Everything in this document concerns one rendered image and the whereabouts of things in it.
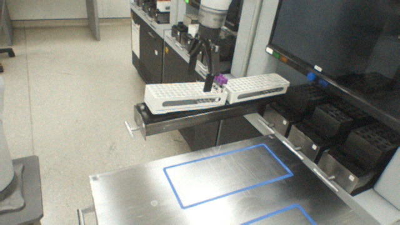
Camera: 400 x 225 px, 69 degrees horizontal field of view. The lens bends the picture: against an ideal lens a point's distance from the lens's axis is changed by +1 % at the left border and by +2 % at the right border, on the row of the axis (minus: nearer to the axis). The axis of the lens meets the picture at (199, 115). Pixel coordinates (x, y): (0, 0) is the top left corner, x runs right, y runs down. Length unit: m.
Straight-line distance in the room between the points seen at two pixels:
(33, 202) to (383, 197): 1.04
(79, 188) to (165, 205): 1.23
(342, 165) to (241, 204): 0.40
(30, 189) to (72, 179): 0.99
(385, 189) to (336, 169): 0.15
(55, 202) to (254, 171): 1.30
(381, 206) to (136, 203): 0.73
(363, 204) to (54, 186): 1.60
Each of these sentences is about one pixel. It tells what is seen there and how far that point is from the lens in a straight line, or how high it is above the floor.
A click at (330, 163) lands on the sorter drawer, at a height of 0.78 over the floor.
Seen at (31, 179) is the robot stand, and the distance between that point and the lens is 1.01.
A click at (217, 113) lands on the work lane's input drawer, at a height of 0.80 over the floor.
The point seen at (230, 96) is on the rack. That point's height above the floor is 0.84.
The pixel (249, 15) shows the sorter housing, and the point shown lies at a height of 1.06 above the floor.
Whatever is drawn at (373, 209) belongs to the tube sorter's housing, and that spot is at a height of 0.73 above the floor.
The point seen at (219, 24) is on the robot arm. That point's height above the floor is 1.13.
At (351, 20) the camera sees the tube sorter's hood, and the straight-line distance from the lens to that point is 1.03.
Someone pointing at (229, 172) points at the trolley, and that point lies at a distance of 0.82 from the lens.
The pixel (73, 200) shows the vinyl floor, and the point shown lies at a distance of 1.86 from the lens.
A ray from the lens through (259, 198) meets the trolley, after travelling 0.78.
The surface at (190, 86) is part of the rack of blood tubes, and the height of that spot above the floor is 0.87.
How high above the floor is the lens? 1.39
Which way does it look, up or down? 34 degrees down
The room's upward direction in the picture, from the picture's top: 7 degrees clockwise
